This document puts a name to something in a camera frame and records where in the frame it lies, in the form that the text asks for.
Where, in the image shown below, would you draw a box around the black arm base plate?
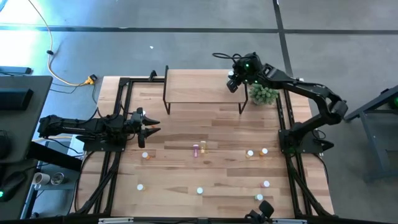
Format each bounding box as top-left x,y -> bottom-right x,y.
278,128 -> 335,156
75,133 -> 127,152

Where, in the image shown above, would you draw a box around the wooden shelf black metal legs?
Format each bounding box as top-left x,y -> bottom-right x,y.
162,65 -> 249,115

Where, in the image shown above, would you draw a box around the black desk crossbar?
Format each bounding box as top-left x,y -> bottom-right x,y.
27,141 -> 83,172

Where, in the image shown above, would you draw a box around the white box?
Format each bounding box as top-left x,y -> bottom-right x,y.
68,133 -> 87,158

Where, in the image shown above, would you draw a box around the black desk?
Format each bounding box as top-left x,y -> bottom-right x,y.
0,75 -> 53,164

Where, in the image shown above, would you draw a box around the black aluminium table frame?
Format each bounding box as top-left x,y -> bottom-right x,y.
73,70 -> 335,218

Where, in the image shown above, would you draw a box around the yellow extension cable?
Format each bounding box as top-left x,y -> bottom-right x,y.
27,0 -> 91,86

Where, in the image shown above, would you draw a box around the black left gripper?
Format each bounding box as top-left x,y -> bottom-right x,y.
126,107 -> 162,149

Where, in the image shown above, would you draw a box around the black mount bracket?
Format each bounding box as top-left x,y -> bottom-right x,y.
244,200 -> 275,224

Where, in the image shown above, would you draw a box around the green plant in patterned pot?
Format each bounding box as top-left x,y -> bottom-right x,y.
248,83 -> 280,106

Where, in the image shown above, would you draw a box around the grey metal shelf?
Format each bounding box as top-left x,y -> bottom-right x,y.
30,167 -> 80,191

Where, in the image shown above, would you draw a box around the white paper cup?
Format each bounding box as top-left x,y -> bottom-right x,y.
33,172 -> 50,187

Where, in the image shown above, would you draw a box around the grey metal table frame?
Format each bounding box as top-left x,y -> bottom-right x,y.
343,84 -> 398,184

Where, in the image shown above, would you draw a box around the black computer mouse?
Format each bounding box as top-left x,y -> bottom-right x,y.
0,170 -> 28,202

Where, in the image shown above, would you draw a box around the clear glass cup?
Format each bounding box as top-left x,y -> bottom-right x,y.
50,172 -> 65,186

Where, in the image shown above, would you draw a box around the black rectangular device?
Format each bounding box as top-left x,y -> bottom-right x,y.
0,88 -> 34,111

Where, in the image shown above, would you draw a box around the flat black bar device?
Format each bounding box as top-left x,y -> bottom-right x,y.
0,65 -> 33,75

